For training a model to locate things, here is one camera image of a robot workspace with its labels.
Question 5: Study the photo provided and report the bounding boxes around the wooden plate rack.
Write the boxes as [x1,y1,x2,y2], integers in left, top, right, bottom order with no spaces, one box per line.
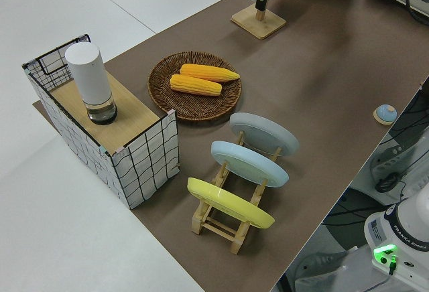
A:
[191,130,282,255]

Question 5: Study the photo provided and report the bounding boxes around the blue bell on wooden base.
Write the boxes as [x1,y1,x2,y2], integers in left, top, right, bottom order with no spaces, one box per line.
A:
[373,104,398,126]

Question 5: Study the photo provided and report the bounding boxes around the brown table mat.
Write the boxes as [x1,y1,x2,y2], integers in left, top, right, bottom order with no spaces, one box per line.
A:
[32,0,429,292]

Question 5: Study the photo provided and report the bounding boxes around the wooden mug stand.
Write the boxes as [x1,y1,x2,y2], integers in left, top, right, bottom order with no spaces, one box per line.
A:
[231,0,287,41]

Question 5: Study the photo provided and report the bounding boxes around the black floor cable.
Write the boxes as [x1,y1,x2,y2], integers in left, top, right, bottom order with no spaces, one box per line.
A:
[321,201,403,226]

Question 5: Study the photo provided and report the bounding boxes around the grey plate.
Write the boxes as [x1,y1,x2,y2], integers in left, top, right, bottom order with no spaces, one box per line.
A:
[229,112,300,157]

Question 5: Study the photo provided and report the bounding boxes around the light blue plate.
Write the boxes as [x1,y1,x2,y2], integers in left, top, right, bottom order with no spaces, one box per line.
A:
[210,140,290,189]

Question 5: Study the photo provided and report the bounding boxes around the round wicker basket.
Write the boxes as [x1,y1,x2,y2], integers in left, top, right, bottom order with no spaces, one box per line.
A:
[147,50,243,122]

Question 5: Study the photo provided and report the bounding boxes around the wire rack with wooden shelf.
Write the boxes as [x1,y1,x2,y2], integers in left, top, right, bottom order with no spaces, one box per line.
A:
[21,33,181,210]

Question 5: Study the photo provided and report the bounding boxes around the white cylindrical grinder bottle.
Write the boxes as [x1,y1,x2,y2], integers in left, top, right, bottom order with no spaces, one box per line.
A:
[64,43,119,126]

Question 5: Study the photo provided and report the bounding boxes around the white power strip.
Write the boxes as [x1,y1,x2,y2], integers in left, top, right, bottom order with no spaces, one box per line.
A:
[369,143,408,192]

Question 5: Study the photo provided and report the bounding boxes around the yellow plate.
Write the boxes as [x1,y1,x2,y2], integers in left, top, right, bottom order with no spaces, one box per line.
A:
[186,177,276,230]

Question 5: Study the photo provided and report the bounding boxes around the yellow corn cob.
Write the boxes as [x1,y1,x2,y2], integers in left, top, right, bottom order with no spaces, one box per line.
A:
[180,63,241,83]
[170,74,223,97]

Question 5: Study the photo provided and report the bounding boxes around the black power plug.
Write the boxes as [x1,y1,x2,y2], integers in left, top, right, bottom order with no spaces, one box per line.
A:
[375,173,402,193]

